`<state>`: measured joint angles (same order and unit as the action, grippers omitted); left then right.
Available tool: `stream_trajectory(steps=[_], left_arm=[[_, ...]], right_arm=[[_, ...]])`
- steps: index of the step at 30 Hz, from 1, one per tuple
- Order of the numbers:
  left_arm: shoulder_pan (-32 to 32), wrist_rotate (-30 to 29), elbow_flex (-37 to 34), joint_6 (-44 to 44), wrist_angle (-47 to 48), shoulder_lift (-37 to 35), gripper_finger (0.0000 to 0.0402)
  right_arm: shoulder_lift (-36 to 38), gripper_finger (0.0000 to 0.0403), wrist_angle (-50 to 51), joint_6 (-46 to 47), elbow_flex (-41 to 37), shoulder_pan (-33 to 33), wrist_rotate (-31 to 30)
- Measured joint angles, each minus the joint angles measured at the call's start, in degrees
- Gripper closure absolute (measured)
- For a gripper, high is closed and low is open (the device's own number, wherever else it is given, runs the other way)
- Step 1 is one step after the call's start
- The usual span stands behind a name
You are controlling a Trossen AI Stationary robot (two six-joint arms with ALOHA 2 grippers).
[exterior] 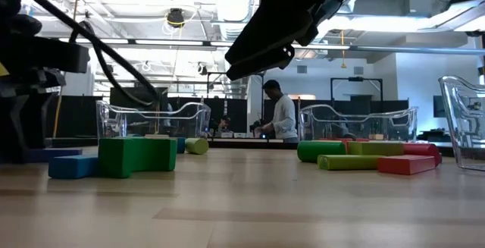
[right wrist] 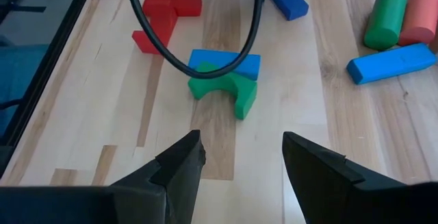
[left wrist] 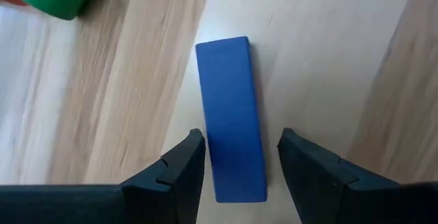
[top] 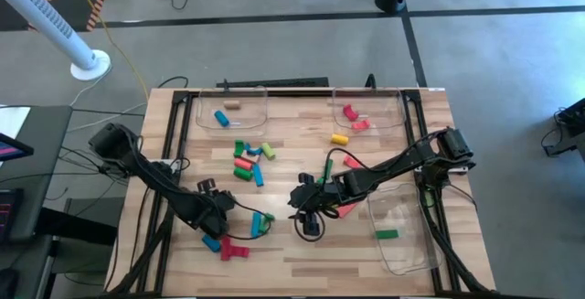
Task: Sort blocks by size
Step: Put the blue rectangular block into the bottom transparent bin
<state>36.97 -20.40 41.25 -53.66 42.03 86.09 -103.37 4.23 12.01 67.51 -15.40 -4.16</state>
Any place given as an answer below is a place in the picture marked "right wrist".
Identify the green arch block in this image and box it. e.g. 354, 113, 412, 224
187, 62, 258, 121

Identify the black aluminium table frame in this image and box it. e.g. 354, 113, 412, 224
0, 0, 99, 180

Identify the coral cylinder block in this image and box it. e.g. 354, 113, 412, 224
398, 0, 438, 47

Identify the blue bar block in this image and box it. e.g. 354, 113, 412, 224
188, 49, 261, 81
346, 42, 438, 86

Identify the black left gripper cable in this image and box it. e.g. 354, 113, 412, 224
123, 0, 266, 80

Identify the green cylinder block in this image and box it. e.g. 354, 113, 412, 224
363, 0, 408, 51

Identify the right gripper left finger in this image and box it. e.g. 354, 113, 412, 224
102, 129, 207, 224

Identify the red bar block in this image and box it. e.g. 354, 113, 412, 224
142, 0, 203, 18

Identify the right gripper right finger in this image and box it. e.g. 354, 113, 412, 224
282, 132, 438, 224

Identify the red rectangular block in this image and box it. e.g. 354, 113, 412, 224
131, 11, 179, 55

